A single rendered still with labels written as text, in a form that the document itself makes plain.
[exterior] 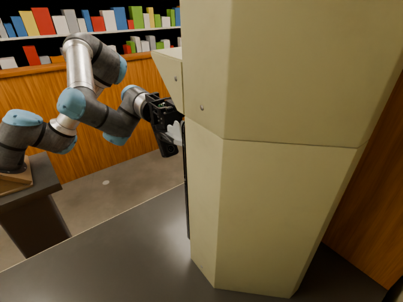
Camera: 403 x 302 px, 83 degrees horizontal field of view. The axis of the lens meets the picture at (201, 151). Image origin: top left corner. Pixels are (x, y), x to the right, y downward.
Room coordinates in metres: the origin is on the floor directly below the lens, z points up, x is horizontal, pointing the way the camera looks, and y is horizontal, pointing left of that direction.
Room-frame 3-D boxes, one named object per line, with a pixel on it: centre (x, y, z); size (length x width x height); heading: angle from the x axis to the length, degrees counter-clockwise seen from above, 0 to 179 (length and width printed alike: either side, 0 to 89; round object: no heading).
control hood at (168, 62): (0.54, -0.06, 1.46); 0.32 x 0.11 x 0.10; 127
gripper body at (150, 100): (0.56, 0.10, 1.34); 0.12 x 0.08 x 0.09; 37
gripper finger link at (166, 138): (0.50, 0.09, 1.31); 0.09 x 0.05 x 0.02; 37
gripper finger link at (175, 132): (0.47, 0.05, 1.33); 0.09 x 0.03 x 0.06; 37
